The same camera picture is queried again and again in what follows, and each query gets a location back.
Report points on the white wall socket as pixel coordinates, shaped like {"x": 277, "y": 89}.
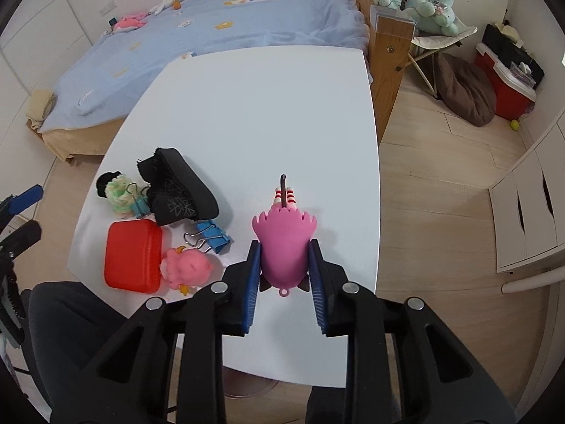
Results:
{"x": 108, "y": 7}

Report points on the brown beanbag cushion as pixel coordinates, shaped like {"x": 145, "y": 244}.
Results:
{"x": 468, "y": 90}

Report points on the blue binder clip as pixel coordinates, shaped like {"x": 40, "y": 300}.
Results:
{"x": 140, "y": 207}
{"x": 214, "y": 232}

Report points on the white long plush toy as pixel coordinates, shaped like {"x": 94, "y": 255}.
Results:
{"x": 165, "y": 3}

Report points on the black bag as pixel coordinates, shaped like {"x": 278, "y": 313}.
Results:
{"x": 507, "y": 53}

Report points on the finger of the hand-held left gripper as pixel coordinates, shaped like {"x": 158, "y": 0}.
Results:
{"x": 24, "y": 197}
{"x": 22, "y": 235}

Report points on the blue printed blanket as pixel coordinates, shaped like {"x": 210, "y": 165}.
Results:
{"x": 220, "y": 31}

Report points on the pink pig toy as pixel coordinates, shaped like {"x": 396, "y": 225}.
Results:
{"x": 190, "y": 269}

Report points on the cream hat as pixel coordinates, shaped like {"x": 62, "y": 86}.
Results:
{"x": 512, "y": 32}

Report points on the cream folding chair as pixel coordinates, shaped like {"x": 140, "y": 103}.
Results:
{"x": 435, "y": 42}

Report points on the beige bed skirt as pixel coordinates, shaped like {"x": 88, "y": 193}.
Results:
{"x": 75, "y": 141}

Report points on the pink plush toy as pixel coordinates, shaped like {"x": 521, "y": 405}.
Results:
{"x": 128, "y": 22}

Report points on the clear corner guard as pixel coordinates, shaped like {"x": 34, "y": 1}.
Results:
{"x": 395, "y": 12}

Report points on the black platform shoe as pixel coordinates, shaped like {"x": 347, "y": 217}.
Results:
{"x": 176, "y": 194}

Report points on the red cooler box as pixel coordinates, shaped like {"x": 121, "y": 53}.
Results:
{"x": 503, "y": 92}

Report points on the knitted doll with black hat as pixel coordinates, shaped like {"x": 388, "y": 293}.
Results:
{"x": 117, "y": 194}

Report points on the white drawer unit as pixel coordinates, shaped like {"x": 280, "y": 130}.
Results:
{"x": 525, "y": 212}

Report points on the pink long-necked toy figure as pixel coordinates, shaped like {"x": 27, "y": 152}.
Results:
{"x": 284, "y": 247}

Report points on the wooden bed frame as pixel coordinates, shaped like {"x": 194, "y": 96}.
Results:
{"x": 386, "y": 66}

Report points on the red plastic box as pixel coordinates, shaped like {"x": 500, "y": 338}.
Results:
{"x": 132, "y": 256}

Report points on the beige folded cloth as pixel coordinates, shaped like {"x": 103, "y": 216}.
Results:
{"x": 40, "y": 104}

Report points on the person's left leg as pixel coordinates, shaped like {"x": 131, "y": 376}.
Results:
{"x": 75, "y": 331}

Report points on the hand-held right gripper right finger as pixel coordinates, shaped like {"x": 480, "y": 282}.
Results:
{"x": 318, "y": 293}

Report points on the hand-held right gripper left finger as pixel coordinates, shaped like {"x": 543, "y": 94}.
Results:
{"x": 249, "y": 293}

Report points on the teal unicorn plush toy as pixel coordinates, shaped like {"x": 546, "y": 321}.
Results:
{"x": 428, "y": 2}

